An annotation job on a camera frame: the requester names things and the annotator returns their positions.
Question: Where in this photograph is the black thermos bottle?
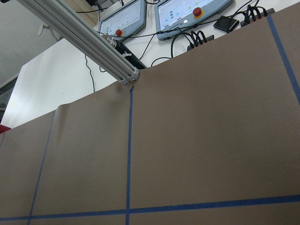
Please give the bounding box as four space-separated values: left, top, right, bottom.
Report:
102 34 146 69

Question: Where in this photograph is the orange black usb hub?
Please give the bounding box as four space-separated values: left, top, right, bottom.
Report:
249 8 276 23
187 35 215 51

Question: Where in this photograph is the blue teach pendant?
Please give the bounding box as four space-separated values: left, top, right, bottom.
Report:
99 0 147 41
154 0 234 40

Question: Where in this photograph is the black smartphone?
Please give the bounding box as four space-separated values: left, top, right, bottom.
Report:
213 15 240 33

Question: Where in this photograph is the red bottle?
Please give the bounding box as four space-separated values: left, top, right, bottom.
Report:
0 124 11 134

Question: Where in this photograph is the aluminium frame post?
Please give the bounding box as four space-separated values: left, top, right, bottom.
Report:
19 0 139 85

